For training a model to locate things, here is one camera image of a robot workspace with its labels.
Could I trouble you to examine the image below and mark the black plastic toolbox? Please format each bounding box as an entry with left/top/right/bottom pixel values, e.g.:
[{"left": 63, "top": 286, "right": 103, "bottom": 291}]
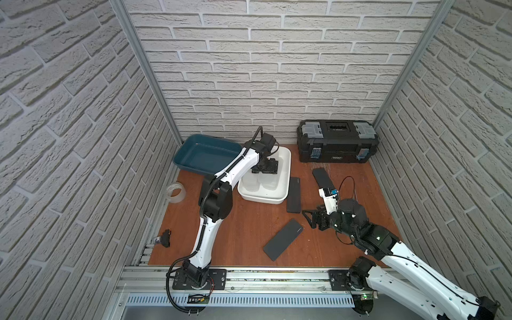
[{"left": 297, "top": 120, "right": 379, "bottom": 163}]

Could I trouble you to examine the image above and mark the ribbed translucent pencil case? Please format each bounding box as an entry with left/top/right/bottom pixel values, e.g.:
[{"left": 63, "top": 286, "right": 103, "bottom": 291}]
[{"left": 259, "top": 173, "right": 280, "bottom": 191}]

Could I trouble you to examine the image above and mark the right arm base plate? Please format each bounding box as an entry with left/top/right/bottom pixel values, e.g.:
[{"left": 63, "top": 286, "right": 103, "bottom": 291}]
[{"left": 327, "top": 269, "right": 372, "bottom": 292}]

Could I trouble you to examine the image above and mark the teal storage bin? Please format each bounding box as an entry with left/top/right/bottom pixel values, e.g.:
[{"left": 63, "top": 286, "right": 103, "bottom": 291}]
[{"left": 173, "top": 134, "right": 242, "bottom": 175}]

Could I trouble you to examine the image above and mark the black pencil case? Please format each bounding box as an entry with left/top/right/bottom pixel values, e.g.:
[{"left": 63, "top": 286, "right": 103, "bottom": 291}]
[
  {"left": 312, "top": 167, "right": 336, "bottom": 189},
  {"left": 287, "top": 177, "right": 302, "bottom": 214},
  {"left": 263, "top": 219, "right": 303, "bottom": 261}
]

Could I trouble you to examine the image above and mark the black pencil case front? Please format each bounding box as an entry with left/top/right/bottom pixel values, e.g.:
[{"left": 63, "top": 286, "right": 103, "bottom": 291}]
[{"left": 263, "top": 219, "right": 303, "bottom": 261}]

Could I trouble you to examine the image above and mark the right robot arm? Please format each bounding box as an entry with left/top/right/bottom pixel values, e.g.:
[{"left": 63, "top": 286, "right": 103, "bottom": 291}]
[{"left": 302, "top": 199, "right": 499, "bottom": 319}]

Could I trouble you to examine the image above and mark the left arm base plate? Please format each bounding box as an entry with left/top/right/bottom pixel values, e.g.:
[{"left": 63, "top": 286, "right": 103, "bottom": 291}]
[{"left": 172, "top": 268, "right": 227, "bottom": 291}]

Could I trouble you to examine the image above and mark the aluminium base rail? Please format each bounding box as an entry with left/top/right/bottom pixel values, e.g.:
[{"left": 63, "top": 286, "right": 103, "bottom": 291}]
[{"left": 113, "top": 265, "right": 443, "bottom": 297}]

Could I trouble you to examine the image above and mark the small black clamp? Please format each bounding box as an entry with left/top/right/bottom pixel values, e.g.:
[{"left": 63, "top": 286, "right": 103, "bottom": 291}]
[{"left": 154, "top": 229, "right": 171, "bottom": 248}]

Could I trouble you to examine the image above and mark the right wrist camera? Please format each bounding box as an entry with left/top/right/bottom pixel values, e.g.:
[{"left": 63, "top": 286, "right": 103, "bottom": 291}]
[{"left": 319, "top": 187, "right": 339, "bottom": 215}]

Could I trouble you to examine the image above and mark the black pencil case upright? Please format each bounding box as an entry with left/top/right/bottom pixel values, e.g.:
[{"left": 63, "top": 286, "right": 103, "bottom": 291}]
[{"left": 287, "top": 177, "right": 302, "bottom": 214}]

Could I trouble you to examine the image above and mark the white storage bin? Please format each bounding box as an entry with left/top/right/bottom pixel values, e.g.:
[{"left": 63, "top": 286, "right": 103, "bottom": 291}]
[{"left": 237, "top": 147, "right": 291, "bottom": 205}]

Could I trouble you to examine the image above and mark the clear tape roll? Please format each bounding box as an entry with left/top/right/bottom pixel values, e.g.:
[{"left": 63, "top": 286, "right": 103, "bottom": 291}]
[{"left": 165, "top": 182, "right": 186, "bottom": 203}]

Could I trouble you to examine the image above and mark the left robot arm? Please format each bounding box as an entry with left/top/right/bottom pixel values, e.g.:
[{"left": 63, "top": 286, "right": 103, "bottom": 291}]
[{"left": 176, "top": 126, "right": 279, "bottom": 288}]

